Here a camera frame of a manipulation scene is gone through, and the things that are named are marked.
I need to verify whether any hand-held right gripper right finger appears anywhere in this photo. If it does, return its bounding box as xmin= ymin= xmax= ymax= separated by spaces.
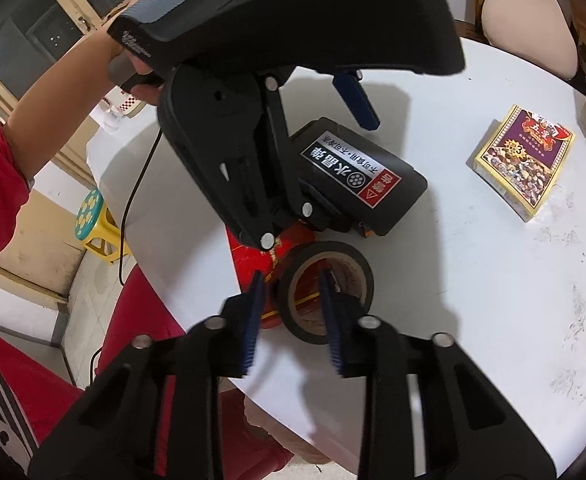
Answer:
xmin=318 ymin=267 xmax=556 ymax=480

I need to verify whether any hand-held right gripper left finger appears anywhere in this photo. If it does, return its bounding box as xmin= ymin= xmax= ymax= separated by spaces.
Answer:
xmin=28 ymin=270 xmax=267 ymax=480

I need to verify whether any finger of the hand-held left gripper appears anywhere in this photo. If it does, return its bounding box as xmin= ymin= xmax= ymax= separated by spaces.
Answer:
xmin=243 ymin=76 xmax=319 ymax=251
xmin=330 ymin=71 xmax=382 ymax=131

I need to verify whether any black tape roll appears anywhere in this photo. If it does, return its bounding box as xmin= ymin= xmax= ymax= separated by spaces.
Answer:
xmin=275 ymin=241 xmax=375 ymax=346

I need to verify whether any black box with label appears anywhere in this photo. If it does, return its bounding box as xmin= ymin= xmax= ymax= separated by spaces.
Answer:
xmin=288 ymin=117 xmax=429 ymax=238

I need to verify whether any person's left forearm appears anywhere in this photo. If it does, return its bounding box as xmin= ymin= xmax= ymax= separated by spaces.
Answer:
xmin=0 ymin=30 xmax=124 ymax=286

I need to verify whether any person's left hand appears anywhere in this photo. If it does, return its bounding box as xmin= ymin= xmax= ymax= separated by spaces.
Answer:
xmin=98 ymin=35 xmax=162 ymax=106

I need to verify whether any red flat box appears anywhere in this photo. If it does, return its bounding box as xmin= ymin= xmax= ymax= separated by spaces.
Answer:
xmin=225 ymin=225 xmax=324 ymax=331

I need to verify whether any person's left leg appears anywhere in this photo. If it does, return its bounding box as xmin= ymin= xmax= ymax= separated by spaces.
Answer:
xmin=98 ymin=265 xmax=189 ymax=376

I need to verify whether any person's leg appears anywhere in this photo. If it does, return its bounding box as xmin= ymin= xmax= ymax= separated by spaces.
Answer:
xmin=98 ymin=265 xmax=189 ymax=376
xmin=220 ymin=390 xmax=294 ymax=480

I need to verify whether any person's right leg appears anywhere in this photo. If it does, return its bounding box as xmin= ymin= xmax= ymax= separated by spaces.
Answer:
xmin=220 ymin=390 xmax=294 ymax=480

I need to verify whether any white top wooden coffee table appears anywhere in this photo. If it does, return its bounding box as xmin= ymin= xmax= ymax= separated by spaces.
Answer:
xmin=86 ymin=35 xmax=586 ymax=476

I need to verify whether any purple yellow snack box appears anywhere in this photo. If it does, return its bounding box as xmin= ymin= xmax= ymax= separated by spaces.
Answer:
xmin=473 ymin=105 xmax=576 ymax=223

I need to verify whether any beige back cushion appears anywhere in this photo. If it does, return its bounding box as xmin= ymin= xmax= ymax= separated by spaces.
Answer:
xmin=480 ymin=0 xmax=580 ymax=81

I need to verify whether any green yellow plastic stool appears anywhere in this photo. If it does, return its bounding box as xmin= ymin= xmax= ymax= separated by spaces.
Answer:
xmin=76 ymin=187 xmax=134 ymax=265

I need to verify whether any window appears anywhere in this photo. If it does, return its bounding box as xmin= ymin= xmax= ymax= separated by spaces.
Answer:
xmin=0 ymin=0 xmax=174 ymax=126

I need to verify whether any person's torso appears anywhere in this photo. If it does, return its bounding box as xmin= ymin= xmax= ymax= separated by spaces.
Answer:
xmin=0 ymin=320 xmax=81 ymax=480

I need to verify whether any black cable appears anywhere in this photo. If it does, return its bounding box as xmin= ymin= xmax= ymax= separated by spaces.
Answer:
xmin=89 ymin=125 xmax=164 ymax=386

